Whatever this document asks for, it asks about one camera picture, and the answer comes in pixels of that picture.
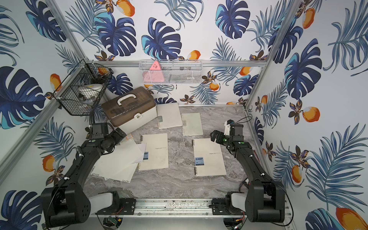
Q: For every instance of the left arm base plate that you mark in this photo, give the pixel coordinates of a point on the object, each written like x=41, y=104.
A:
x=120, y=206

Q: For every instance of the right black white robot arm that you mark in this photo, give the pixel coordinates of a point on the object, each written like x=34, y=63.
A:
x=265, y=199

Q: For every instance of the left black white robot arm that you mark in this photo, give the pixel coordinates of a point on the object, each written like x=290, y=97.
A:
x=66, y=203

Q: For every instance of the large cream notebook blue label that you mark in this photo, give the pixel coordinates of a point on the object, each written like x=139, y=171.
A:
x=156, y=152

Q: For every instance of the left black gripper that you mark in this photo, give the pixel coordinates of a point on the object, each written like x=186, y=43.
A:
x=115, y=136

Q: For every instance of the pink triangle item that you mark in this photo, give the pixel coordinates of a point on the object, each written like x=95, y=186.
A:
x=154, y=74

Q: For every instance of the aluminium front rail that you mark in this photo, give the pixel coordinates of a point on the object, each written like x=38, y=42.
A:
x=166, y=207

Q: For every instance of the black wire basket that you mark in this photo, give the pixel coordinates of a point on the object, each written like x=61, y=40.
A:
x=85, y=73

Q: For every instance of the white mesh wall shelf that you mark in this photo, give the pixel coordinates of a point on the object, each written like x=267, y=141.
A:
x=176, y=71

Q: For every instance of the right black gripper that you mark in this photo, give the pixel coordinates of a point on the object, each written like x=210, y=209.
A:
x=221, y=135

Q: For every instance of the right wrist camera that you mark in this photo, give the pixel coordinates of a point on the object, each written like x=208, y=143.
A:
x=227, y=125

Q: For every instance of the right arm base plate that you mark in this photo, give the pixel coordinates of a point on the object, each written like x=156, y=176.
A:
x=223, y=206

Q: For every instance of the pale green spiral notebook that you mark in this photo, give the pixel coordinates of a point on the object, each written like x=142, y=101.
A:
x=192, y=125

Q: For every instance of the cream spiral notebook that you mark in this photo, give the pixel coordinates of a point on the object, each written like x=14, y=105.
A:
x=169, y=115

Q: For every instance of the white bowl in basket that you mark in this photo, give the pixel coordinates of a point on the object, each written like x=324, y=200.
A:
x=90, y=91

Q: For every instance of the torn cream notebook page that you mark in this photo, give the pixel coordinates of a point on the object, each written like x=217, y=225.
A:
x=126, y=174

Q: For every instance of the brown lid storage box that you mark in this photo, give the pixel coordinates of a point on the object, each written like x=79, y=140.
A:
x=131, y=110

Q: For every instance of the green circuit board left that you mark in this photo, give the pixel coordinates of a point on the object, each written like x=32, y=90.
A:
x=112, y=222

